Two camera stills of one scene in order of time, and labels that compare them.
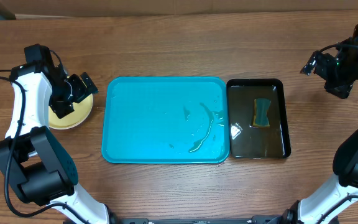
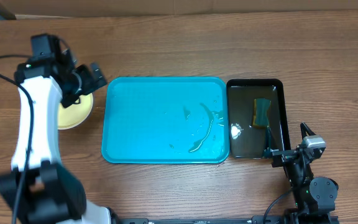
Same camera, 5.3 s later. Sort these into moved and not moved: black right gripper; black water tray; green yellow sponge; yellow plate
Moved: black right gripper
Not moved: green yellow sponge; yellow plate; black water tray
